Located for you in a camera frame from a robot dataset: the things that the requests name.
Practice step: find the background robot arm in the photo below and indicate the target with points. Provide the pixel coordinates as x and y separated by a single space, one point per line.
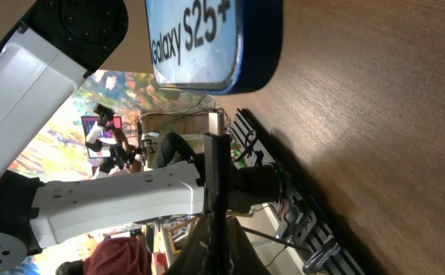
120 155

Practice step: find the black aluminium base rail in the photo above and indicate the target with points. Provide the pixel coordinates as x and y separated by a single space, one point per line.
319 245

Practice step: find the background monitor screen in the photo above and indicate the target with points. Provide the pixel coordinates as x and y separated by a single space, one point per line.
100 137

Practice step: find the blue Galaxy smartphone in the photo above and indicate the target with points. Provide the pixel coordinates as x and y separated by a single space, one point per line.
216 47

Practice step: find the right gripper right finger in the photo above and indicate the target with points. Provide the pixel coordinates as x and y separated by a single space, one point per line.
241 258

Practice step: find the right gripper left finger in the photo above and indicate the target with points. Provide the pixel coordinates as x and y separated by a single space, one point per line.
199 255

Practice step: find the person in maroon shirt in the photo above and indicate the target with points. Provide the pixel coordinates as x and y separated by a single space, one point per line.
113 256

